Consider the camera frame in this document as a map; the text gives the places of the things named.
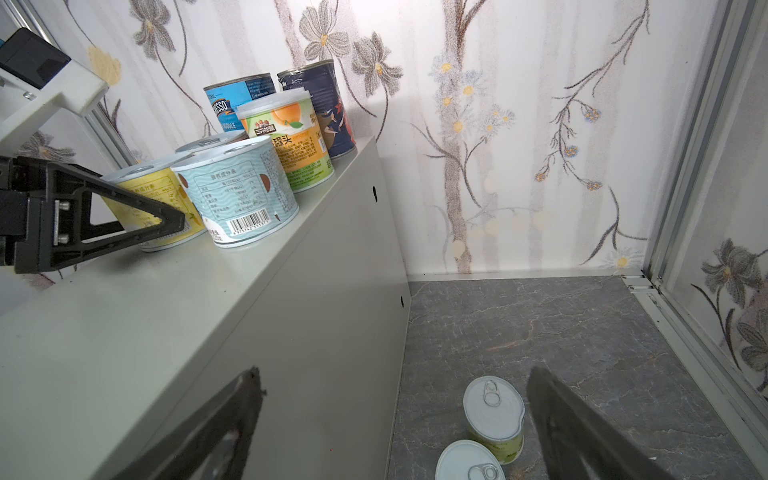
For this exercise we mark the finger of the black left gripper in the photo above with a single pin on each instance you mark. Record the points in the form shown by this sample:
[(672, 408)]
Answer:
[(46, 216)]

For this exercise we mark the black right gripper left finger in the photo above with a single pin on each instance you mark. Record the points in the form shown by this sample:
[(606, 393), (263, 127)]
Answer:
[(215, 439)]

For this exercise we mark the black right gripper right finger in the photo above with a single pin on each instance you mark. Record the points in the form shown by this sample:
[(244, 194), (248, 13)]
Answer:
[(576, 442)]

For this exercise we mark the white-lid yellow can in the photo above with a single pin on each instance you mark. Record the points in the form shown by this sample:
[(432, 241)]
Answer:
[(156, 180)]

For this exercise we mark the white-lid grey can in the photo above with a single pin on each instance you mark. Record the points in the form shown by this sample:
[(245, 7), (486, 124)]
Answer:
[(241, 191)]

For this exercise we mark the white-lid pink can front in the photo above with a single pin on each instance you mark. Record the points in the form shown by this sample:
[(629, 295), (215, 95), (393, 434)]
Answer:
[(213, 141)]

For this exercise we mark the blue label soup can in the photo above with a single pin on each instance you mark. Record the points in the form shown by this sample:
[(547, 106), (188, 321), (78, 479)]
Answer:
[(226, 97)]

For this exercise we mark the green orange label can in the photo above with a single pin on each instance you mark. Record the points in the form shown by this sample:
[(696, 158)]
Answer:
[(289, 120)]

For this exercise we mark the dark can with gold lid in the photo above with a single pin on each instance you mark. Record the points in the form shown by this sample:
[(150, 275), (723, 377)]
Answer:
[(319, 80)]

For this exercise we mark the white-lid green label can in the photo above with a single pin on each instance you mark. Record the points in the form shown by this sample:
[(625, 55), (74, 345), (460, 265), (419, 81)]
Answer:
[(495, 413)]

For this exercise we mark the grey metal cabinet box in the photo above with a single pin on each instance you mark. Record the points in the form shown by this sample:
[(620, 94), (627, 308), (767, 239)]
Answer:
[(99, 368)]

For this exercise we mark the aluminium corner wall post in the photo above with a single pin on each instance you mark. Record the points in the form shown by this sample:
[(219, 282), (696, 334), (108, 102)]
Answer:
[(735, 25)]

